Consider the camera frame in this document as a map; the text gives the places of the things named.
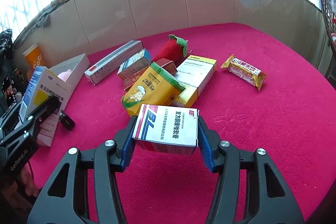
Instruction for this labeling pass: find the white blue yellow medicine box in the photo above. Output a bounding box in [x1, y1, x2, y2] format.
[19, 66, 71, 147]

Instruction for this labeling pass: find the white red BL medicine box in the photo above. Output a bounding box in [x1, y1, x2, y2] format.
[132, 104, 199, 155]

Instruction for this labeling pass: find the grey liquid sealant box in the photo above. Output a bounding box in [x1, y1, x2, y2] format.
[84, 40, 143, 85]

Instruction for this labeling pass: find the yellow green carton box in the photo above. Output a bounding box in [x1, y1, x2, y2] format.
[121, 63, 185, 116]

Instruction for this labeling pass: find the red Sequoia cigarette box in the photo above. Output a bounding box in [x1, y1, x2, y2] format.
[123, 58, 177, 92]

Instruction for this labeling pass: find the white yellow Glucophage box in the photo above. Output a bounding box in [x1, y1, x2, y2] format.
[171, 55, 217, 108]

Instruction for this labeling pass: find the gold red snack bar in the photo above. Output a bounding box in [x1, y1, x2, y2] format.
[220, 54, 266, 91]

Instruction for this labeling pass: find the pink fluffy ball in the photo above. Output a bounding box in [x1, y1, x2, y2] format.
[58, 69, 72, 82]

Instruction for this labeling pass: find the white cardboard tray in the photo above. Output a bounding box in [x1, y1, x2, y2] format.
[50, 53, 90, 92]

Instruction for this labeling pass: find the orange paper cup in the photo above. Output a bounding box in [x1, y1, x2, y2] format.
[23, 44, 47, 73]

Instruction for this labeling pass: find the black plastic bag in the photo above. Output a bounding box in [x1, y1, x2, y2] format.
[0, 28, 14, 60]

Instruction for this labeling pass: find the small blue white box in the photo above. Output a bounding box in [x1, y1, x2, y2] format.
[117, 49, 151, 80]

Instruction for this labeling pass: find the grey cloth on sill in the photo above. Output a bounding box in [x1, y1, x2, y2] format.
[16, 4, 61, 43]

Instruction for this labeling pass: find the red plush strawberry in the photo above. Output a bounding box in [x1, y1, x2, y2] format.
[152, 35, 188, 64]

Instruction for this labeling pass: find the wicker hanging chair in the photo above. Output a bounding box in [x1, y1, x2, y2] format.
[320, 0, 335, 57]

